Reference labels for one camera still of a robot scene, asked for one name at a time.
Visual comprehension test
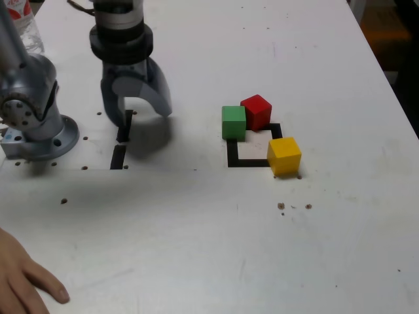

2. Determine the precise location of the red cube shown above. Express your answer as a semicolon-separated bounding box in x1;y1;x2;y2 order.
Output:
240;94;273;131

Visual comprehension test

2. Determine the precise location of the green cube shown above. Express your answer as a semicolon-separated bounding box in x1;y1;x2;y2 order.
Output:
221;105;247;142

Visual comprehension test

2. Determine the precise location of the black tape strip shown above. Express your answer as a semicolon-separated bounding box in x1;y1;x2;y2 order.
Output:
109;109;134;170

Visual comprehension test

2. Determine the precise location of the black tape square outline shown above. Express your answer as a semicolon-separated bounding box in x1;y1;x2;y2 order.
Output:
227;122;284;168

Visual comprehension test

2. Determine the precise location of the person's hand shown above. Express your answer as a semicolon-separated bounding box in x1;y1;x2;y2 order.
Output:
0;227;71;314

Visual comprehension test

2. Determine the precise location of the yellow cube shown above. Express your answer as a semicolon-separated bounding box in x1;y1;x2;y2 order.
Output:
266;137;302;177

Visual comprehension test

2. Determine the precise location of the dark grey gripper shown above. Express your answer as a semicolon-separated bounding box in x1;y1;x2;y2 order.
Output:
100;58;173;128

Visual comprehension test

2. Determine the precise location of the clear plastic bottle red label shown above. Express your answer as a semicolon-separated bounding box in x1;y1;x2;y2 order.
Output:
5;0;45;55

